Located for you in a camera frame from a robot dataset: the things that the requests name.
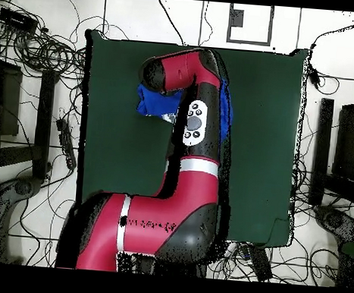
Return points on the blue printed T-shirt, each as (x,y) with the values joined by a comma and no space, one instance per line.
(156,103)

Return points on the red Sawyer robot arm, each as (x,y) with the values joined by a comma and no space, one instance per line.
(174,213)

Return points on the dark green table cloth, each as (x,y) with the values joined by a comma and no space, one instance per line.
(119,148)

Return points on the black power strip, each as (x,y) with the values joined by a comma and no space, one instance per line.
(66,142)

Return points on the small dark grey square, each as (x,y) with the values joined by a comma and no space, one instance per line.
(237,18)

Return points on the black rectangular floor device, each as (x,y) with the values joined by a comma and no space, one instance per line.
(260,262)

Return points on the black plug adapter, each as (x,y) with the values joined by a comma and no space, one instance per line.
(314,76)

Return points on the dark grey floor stand base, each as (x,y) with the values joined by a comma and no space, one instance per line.
(23,187)
(335,220)

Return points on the black electronics box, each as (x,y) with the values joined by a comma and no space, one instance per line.
(18,20)

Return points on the dark green round object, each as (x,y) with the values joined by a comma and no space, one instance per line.
(353,249)

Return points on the grey square floor frame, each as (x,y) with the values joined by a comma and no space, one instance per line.
(249,42)

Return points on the black metal frame stand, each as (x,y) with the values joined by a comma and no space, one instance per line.
(323,142)
(44,120)

